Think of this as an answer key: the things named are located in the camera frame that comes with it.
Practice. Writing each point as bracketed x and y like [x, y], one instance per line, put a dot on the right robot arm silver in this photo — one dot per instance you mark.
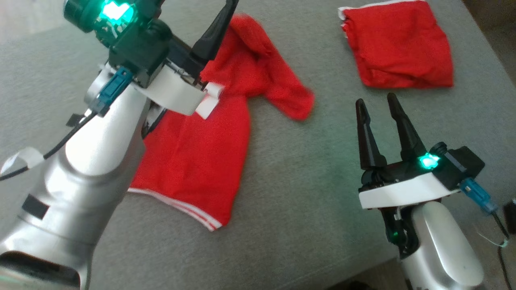
[439, 245]

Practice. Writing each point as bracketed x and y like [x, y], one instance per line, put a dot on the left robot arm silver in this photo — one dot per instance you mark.
[88, 177]

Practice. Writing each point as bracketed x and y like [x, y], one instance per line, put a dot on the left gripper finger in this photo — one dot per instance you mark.
[211, 36]

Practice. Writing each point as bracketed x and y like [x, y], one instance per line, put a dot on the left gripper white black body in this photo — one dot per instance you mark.
[173, 92]

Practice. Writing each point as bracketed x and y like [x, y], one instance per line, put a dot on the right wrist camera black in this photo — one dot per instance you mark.
[459, 165]

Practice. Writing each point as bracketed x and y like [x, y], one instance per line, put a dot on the large grey sofa seat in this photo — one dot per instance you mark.
[306, 173]

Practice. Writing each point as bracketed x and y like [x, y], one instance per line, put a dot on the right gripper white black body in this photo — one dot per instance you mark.
[403, 189]

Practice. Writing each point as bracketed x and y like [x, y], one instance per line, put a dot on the red and white t-shirt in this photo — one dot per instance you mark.
[201, 157]

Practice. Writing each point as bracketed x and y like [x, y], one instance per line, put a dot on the red shorts with white stripes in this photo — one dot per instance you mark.
[399, 44]

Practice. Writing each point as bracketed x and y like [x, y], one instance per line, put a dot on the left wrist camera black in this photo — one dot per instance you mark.
[139, 52]

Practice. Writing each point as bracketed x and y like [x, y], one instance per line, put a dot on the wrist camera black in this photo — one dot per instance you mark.
[139, 52]
[459, 165]

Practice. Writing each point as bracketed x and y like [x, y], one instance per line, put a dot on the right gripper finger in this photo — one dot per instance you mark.
[367, 149]
[409, 141]

